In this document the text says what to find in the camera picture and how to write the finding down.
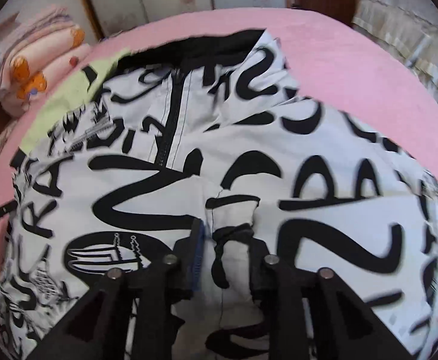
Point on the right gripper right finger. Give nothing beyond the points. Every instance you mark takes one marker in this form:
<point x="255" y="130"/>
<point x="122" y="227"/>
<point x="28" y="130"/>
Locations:
<point x="312" y="315"/>

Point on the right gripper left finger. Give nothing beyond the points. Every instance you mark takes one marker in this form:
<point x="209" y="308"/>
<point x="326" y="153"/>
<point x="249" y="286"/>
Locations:
<point x="130" y="310"/>

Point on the white black graffiti print jacket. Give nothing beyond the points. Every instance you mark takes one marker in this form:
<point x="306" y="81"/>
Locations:
<point x="212" y="128"/>

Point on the green black folded garment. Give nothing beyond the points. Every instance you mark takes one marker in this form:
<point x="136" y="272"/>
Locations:
<point x="77" y="90"/>

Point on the folded pink bear quilt stack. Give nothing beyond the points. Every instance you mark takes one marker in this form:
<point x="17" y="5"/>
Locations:
<point x="36" y="56"/>

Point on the pink bed sheet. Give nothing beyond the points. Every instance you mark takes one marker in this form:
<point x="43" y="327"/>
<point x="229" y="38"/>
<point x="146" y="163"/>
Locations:
<point x="332" y="63"/>

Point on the lace covered furniture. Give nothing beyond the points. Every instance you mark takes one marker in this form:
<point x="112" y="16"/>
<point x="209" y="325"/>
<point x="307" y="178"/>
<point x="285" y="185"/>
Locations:
<point x="408" y="30"/>

